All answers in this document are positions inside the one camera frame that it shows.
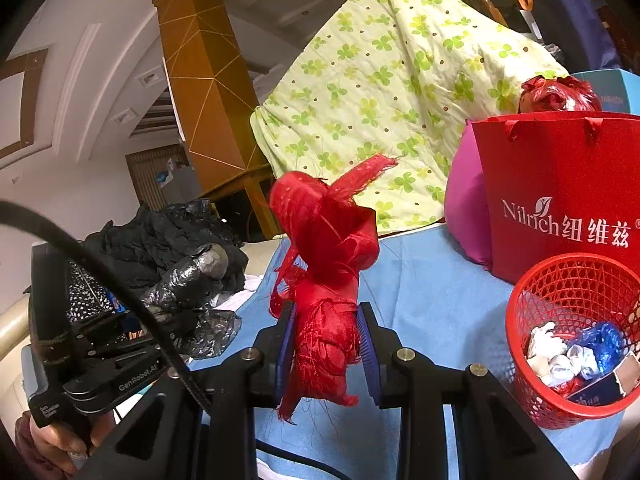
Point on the blue plastic bag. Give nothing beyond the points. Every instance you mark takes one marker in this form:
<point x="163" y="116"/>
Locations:
<point x="607" y="343"/>

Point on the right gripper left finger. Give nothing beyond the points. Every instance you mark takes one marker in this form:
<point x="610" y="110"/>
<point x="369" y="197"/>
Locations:
<point x="276" y="345"/>

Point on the black white dotted garment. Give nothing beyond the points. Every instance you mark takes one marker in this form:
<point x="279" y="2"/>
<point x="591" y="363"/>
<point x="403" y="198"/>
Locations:
<point x="87" y="297"/>

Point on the magenta pillow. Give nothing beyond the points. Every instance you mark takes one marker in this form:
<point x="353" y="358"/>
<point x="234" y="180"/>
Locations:
<point x="465" y="206"/>

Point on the person left hand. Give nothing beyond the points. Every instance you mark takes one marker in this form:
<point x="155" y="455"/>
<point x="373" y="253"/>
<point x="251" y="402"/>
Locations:
<point x="57" y="442"/>

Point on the light blue fashion box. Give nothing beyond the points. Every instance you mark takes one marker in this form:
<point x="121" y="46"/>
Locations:
<point x="617" y="90"/>

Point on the black lace garment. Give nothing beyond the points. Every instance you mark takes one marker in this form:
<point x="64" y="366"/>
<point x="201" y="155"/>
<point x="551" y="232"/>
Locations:
<point x="141" y="251"/>

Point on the navy blue bag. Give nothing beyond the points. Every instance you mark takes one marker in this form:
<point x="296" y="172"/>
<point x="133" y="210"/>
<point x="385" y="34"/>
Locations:
<point x="575" y="27"/>

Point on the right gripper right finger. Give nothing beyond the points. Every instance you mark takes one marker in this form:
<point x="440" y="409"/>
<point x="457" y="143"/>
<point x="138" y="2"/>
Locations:
<point x="378" y="346"/>

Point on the blue cardboard box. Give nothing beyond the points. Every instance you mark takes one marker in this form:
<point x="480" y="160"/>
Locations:
<point x="612" y="387"/>

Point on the red plastic mesh basket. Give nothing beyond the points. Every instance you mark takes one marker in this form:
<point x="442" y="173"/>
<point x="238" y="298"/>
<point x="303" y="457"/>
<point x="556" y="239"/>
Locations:
<point x="575" y="292"/>

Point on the black plastic bag bundle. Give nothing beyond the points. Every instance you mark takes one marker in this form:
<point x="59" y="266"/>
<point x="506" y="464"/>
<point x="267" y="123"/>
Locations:
<point x="192" y="292"/>

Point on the white paper scrap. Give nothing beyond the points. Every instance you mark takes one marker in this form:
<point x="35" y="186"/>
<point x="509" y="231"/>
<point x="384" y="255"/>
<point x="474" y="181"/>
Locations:
<point x="546" y="356"/>

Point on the red mesh ribbon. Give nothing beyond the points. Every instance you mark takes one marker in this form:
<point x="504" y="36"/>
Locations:
<point x="332" y="239"/>

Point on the orange wooden pillar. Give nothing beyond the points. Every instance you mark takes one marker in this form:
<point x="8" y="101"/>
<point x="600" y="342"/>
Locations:
<point x="213" y="98"/>

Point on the red Nilrich paper bag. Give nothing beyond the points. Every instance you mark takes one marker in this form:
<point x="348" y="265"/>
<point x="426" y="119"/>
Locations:
<point x="560" y="182"/>

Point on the red plastic bag in paperbag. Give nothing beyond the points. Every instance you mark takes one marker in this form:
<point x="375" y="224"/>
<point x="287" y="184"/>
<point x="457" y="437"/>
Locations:
<point x="562" y="94"/>

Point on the green clover quilt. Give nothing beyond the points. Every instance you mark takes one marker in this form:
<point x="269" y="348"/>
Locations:
<point x="400" y="78"/>

